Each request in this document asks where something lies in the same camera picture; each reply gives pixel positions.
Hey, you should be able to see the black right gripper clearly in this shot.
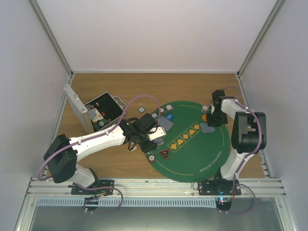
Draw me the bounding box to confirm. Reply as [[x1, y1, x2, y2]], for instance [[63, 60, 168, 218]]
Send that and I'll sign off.
[[206, 110, 228, 127]]

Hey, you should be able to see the blue playing card deck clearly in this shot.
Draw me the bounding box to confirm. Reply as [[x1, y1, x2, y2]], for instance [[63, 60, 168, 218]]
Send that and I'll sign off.
[[154, 138, 164, 146]]

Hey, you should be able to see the orange big blind button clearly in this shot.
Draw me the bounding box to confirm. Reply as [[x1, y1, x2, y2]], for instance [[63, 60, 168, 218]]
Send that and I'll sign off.
[[202, 114, 207, 122]]

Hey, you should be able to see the black red triangular all-in button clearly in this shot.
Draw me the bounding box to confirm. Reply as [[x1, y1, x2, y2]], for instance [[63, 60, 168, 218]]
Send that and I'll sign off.
[[158, 149, 170, 160]]

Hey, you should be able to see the blue green 50 chip stack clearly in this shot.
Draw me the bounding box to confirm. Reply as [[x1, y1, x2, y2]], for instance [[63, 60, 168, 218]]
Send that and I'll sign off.
[[139, 107, 145, 113]]

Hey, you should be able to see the blue small blind button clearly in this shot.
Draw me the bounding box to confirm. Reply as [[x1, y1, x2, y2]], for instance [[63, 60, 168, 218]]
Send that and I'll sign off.
[[166, 113, 174, 121]]

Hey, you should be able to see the blue orange 10 chip stack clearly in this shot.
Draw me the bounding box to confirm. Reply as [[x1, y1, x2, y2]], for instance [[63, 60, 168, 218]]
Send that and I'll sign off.
[[165, 104, 174, 112]]

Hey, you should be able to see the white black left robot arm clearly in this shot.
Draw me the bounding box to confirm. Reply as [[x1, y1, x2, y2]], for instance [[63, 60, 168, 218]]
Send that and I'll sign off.
[[43, 113, 159, 194]]

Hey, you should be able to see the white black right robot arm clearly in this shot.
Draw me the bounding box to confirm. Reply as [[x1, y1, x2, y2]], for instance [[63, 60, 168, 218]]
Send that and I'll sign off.
[[206, 90, 267, 195]]

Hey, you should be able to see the round green poker mat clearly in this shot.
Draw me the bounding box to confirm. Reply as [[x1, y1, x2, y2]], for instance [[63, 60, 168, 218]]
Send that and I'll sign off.
[[145, 101, 231, 182]]

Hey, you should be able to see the chip stack inside case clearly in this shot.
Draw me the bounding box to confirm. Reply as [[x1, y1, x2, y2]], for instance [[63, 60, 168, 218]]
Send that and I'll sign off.
[[97, 119, 107, 129]]

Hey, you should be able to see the silver aluminium poker case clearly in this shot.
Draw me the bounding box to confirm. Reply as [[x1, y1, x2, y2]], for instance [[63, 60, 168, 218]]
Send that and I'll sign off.
[[64, 84, 126, 134]]

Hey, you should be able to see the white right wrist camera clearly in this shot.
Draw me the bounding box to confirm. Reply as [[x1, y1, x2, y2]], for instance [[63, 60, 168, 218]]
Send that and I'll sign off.
[[211, 104, 216, 114]]

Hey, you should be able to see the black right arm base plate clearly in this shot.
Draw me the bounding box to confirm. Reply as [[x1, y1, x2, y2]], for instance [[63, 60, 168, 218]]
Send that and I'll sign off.
[[197, 180, 242, 196]]

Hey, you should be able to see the grey slotted cable duct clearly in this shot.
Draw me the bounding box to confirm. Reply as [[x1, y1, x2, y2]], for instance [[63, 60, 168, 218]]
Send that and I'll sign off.
[[36, 197, 216, 208]]

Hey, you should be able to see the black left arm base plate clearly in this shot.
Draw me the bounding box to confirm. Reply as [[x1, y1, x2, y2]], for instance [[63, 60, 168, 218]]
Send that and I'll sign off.
[[68, 180, 115, 196]]

